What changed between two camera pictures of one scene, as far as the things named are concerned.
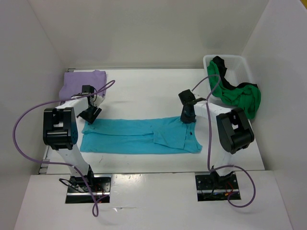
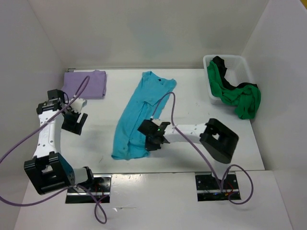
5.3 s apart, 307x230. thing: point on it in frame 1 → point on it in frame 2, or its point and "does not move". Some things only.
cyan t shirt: [139, 136] → [129, 141]
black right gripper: [186, 120] → [149, 147]
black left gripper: [90, 118] → [76, 127]
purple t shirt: [73, 81] does not move
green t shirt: [247, 97] does not move
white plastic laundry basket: [237, 72] does not move
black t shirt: [226, 83] does not move
